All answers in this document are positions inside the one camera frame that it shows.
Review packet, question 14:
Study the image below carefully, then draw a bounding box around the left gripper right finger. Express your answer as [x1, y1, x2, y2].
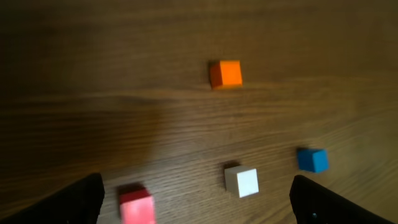
[289, 174, 396, 224]

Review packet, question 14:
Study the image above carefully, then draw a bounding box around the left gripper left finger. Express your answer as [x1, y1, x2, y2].
[0, 172, 106, 224]

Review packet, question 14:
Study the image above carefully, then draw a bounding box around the blue cube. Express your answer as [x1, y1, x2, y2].
[297, 147, 330, 174]

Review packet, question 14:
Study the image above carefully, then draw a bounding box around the orange cube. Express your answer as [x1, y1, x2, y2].
[208, 60, 244, 91]

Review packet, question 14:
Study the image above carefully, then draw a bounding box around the red cube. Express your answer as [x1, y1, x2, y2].
[118, 185, 157, 224]

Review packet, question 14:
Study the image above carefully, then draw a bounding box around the white cube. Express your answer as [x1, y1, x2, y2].
[223, 164, 260, 199]

